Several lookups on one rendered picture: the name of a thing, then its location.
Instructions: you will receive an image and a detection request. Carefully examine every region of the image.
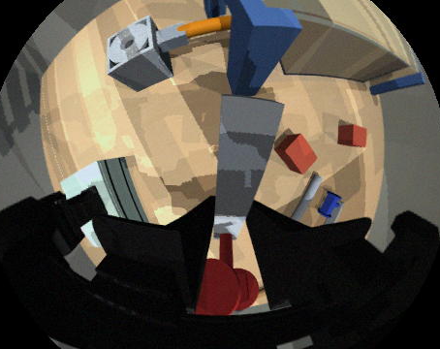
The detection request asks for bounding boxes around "clear-panelled rack with blue frame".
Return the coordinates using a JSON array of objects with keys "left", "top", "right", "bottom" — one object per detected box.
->
[{"left": 244, "top": 0, "right": 425, "bottom": 97}]

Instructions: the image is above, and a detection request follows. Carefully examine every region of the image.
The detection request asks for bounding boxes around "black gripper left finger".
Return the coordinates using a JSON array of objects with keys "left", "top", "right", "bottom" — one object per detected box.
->
[{"left": 92, "top": 197, "right": 216, "bottom": 313}]

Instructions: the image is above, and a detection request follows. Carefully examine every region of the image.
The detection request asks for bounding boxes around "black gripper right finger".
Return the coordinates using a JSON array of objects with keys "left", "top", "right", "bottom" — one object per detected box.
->
[{"left": 244, "top": 199, "right": 372, "bottom": 310}]

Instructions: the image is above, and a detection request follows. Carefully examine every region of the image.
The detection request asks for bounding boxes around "black rubber mallet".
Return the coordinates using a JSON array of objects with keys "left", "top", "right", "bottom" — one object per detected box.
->
[{"left": 235, "top": 287, "right": 266, "bottom": 313}]

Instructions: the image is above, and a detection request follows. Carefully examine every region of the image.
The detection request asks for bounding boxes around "red block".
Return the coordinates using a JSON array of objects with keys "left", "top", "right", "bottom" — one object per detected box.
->
[
  {"left": 337, "top": 124, "right": 367, "bottom": 147},
  {"left": 274, "top": 133, "right": 317, "bottom": 174}
]

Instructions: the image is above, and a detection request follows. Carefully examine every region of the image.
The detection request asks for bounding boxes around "grey metal rod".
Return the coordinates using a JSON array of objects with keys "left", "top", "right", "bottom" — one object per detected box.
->
[{"left": 290, "top": 174, "right": 323, "bottom": 222}]

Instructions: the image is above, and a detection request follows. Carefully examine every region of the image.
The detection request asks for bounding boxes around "white and blue crank handle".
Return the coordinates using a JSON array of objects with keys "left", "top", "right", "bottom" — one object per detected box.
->
[{"left": 317, "top": 191, "right": 344, "bottom": 225}]

